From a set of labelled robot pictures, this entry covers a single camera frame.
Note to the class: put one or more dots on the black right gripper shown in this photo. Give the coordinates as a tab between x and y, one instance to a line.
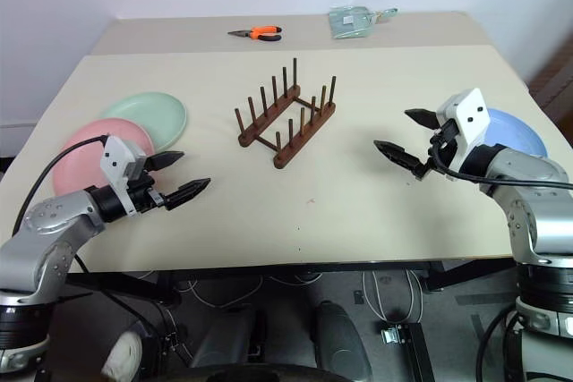
445	149

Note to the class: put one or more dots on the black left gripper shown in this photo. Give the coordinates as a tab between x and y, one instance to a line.
142	196

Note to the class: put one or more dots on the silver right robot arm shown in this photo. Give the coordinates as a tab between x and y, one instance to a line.
532	221

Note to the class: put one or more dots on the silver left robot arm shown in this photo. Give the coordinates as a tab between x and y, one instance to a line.
49	225

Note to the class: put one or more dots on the wooden dish rack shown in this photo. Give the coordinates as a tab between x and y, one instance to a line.
304	139

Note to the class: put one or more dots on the green plate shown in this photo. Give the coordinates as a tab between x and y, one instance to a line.
147	113

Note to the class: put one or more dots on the pink plate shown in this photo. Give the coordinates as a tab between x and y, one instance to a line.
121	131

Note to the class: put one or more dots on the blue plate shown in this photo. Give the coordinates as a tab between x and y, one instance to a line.
515	131

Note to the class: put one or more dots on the teal plastic packet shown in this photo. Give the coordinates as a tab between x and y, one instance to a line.
349	24

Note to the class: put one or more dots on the white rounded shape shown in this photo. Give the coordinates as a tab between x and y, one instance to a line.
123	355

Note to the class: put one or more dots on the dark rounded shape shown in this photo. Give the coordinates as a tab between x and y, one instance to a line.
342	342

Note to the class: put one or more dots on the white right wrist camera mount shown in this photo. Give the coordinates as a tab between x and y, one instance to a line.
467	118

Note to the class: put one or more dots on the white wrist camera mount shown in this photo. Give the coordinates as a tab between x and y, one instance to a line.
467	118
114	154

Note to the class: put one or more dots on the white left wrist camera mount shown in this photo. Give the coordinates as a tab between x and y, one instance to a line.
114	154

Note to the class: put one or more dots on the black table frame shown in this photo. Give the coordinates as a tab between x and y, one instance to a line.
224	271

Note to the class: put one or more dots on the black bracket with metal latch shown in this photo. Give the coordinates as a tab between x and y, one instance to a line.
409	346

